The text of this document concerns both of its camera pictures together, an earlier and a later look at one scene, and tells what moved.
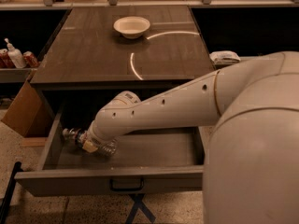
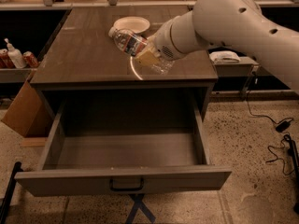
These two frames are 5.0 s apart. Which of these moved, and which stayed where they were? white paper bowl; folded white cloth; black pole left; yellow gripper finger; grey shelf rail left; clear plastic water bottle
Moved: clear plastic water bottle; yellow gripper finger
Stayed: grey shelf rail left; white paper bowl; black pole left; folded white cloth
